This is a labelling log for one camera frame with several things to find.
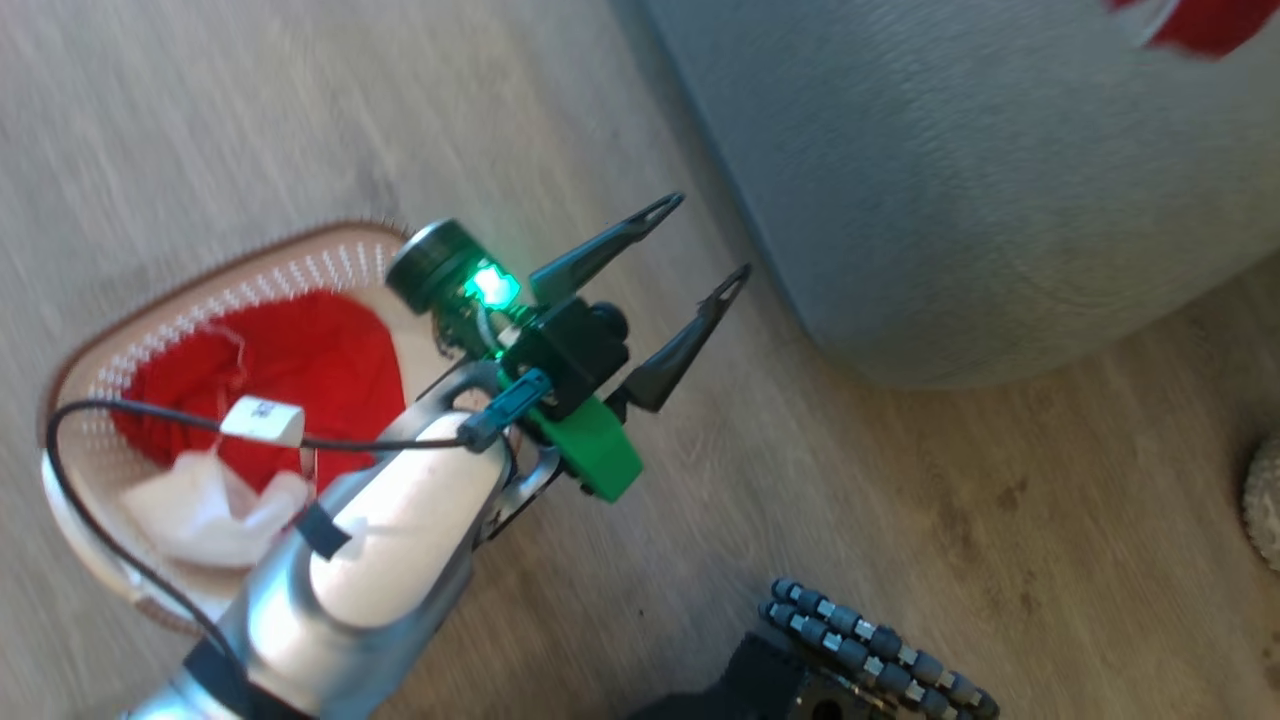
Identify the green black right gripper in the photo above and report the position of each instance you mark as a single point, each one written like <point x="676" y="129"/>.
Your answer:
<point x="590" y="450"/>

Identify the red Bulls basketball jersey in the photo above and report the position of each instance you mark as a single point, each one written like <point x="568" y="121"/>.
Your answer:
<point x="1210" y="25"/>

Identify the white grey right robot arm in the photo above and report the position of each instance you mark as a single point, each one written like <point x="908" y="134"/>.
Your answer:
<point x="400" y="520"/>

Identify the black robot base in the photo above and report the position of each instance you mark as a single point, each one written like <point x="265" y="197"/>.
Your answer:
<point x="740" y="685"/>

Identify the grey fabric sofa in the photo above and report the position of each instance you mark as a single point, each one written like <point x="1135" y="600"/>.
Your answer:
<point x="1000" y="180"/>

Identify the plain red garment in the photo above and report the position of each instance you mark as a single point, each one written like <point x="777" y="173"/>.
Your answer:
<point x="300" y="360"/>

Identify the beige perforated laundry basket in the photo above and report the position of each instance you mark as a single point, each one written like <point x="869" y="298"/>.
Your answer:
<point x="230" y="290"/>

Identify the white crumpled cloth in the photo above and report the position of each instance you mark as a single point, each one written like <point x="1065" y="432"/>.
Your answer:
<point x="200" y="515"/>

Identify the beige round pouf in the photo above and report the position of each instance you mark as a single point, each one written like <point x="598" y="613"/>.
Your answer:
<point x="1265" y="500"/>

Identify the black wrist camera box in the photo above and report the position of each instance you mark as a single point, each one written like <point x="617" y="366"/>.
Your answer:
<point x="570" y="345"/>

